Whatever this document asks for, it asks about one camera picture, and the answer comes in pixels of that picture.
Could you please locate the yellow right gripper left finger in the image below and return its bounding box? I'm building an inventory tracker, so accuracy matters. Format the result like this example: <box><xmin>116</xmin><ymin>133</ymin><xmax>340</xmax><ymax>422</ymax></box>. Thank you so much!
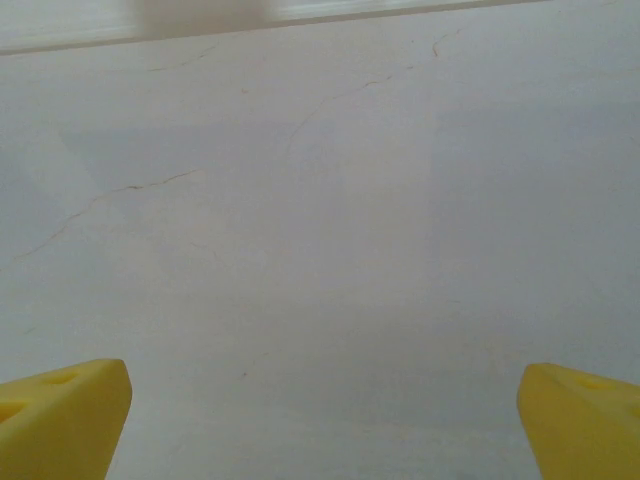
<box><xmin>0</xmin><ymin>358</ymin><xmax>134</xmax><ymax>480</ymax></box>

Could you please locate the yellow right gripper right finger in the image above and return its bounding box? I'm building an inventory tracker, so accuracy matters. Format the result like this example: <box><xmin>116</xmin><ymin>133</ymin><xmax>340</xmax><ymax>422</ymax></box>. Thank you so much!
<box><xmin>517</xmin><ymin>363</ymin><xmax>640</xmax><ymax>480</ymax></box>

